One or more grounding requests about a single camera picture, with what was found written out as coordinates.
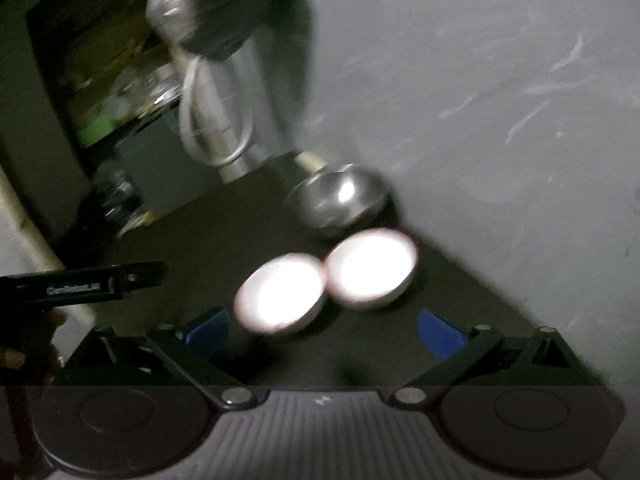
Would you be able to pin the dark cabinet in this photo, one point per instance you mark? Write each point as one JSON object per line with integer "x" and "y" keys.
{"x": 164, "y": 175}

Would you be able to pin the deep steel bowl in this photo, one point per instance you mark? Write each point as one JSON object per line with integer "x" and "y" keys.
{"x": 333, "y": 202}

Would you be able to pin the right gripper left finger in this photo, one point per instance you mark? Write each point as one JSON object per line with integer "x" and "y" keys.
{"x": 189, "y": 351}

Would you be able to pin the green box on shelf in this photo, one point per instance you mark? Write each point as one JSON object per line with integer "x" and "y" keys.
{"x": 97, "y": 130}

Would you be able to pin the white ceramic bowl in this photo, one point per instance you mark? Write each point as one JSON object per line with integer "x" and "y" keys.
{"x": 283, "y": 296}
{"x": 371, "y": 269}

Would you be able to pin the cream rolled handle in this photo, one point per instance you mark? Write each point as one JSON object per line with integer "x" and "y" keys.
{"x": 310, "y": 162}

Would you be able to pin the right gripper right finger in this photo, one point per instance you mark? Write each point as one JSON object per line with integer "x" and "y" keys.
{"x": 460, "y": 356}

